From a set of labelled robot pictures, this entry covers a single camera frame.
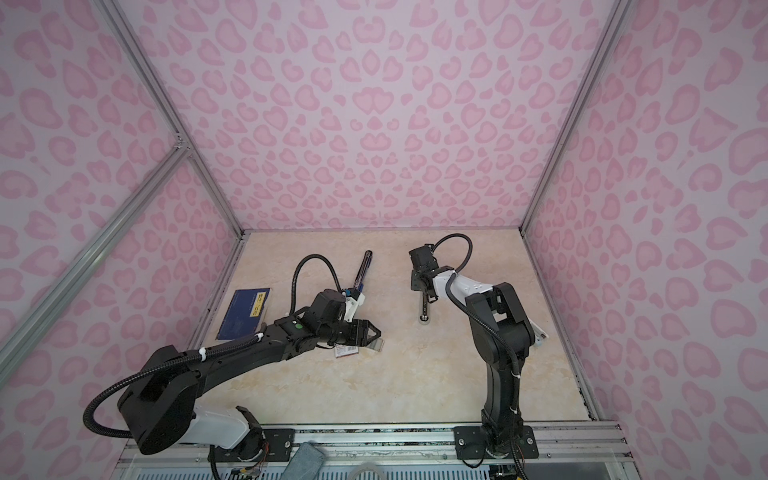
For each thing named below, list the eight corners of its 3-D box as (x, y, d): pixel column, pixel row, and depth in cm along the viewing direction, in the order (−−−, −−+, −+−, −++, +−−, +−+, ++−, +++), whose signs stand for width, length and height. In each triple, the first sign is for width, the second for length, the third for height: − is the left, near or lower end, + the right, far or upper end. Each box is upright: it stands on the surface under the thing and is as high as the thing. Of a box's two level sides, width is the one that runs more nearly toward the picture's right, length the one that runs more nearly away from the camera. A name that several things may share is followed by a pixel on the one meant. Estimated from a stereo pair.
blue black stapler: (353, 290, 104) (352, 286, 103) (364, 252, 115) (363, 248, 114) (363, 291, 104) (362, 288, 102) (373, 253, 115) (373, 250, 113)
